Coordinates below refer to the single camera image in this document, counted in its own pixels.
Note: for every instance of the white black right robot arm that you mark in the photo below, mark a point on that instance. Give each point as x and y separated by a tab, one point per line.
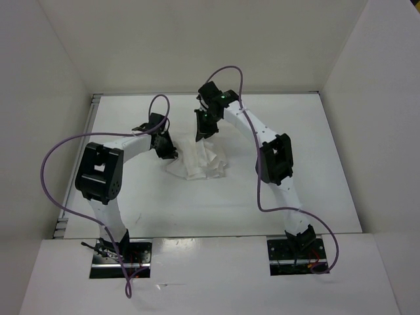
274	164

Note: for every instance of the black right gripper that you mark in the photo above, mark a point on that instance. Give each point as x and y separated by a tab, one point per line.
203	130

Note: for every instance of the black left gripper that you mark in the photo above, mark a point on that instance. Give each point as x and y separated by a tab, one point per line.
170	151

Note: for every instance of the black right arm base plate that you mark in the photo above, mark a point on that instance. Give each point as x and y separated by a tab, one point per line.
283	262

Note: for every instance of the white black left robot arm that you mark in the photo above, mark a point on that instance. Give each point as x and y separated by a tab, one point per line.
99	178

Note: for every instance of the white fabric skirt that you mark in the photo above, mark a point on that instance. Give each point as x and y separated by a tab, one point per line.
200	160

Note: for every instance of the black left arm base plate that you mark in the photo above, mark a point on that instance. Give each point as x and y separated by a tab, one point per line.
137	263

